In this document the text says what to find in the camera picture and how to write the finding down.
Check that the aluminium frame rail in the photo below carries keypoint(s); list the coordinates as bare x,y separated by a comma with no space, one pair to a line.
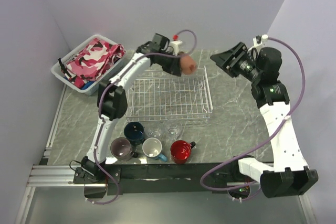
66,176

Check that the pink camouflage cloth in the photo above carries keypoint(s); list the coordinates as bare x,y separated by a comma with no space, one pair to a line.
91,63

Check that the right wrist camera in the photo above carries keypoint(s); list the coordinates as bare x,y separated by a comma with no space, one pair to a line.
259,41

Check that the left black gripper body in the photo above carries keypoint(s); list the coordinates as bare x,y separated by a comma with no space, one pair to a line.
168,63

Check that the white wire dish rack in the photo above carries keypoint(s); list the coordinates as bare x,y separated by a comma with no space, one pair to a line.
158,96

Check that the light blue floral mug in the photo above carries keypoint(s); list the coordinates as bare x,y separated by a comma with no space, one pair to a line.
152,148

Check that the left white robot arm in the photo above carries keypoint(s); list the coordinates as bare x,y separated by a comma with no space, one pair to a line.
112,99

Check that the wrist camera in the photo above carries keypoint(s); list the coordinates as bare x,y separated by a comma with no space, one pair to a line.
174,45
259,41

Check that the white plastic basket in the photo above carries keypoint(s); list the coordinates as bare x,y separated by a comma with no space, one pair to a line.
56,70

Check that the purple grey mug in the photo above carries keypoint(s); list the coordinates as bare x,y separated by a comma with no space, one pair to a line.
122,149

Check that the clear glass tumbler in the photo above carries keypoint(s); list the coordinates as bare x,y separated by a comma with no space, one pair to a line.
155,132
173,131

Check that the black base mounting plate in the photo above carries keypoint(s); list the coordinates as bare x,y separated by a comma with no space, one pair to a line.
221,178

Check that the salmon pink mug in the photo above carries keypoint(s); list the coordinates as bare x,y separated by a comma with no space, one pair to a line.
187,64

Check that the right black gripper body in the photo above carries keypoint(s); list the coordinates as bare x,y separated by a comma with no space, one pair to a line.
243,64

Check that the dark blue mug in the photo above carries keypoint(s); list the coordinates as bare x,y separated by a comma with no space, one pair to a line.
134,132

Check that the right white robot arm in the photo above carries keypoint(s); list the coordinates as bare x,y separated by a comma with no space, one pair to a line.
290,174

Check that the red mug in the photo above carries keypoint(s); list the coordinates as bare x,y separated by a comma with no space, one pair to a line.
181,151

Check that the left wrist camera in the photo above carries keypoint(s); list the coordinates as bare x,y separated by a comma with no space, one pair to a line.
174,45

